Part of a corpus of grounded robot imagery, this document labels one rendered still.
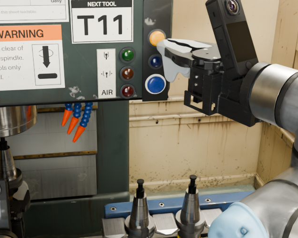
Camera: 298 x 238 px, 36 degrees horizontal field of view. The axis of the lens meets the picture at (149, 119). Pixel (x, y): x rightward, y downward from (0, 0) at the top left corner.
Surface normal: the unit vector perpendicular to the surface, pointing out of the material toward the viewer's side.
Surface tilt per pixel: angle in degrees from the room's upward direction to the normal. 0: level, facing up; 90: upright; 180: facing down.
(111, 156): 90
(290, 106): 77
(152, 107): 90
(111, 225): 0
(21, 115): 90
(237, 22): 60
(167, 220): 0
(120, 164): 90
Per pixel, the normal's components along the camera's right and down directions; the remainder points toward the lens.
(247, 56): 0.54, -0.15
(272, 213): -0.42, -0.76
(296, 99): -0.66, -0.20
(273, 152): -0.98, 0.06
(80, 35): 0.18, 0.42
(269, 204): -0.28, -0.88
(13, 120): 0.63, 0.34
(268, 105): -0.76, 0.22
